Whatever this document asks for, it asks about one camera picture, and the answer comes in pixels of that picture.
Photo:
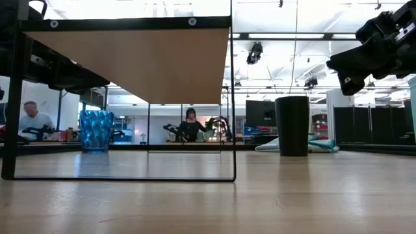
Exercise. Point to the black ceiling-hung camera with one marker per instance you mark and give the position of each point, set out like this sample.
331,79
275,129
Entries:
311,83
255,53

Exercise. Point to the wooden tray board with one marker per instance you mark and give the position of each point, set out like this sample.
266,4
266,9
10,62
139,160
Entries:
146,65

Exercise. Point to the blue faceted plastic cup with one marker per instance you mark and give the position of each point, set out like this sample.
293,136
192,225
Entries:
96,131

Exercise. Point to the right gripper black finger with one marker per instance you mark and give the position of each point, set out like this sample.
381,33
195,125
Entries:
364,60
351,84

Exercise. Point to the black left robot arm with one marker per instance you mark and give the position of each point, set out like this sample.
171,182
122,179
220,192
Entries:
6,39

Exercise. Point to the light blue cloth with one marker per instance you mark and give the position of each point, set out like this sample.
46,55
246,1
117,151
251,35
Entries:
325,144

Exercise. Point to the black aluminium rig frame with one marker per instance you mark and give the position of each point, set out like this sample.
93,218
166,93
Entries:
195,147

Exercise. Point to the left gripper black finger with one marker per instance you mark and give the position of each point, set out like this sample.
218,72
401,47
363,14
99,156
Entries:
81,81

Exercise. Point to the background black robot arm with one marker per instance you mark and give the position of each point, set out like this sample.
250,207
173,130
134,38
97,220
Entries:
222,125
174,131

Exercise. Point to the tall black tumbler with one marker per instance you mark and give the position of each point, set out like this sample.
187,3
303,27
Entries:
292,126

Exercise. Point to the black partition panels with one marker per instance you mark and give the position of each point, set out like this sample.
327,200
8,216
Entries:
383,125

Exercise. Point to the black monitor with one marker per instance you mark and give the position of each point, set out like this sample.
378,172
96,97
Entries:
260,113

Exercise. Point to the person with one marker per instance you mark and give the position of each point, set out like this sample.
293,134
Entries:
191,126
34,120

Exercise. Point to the white pillar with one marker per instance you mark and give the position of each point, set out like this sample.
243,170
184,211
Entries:
333,113

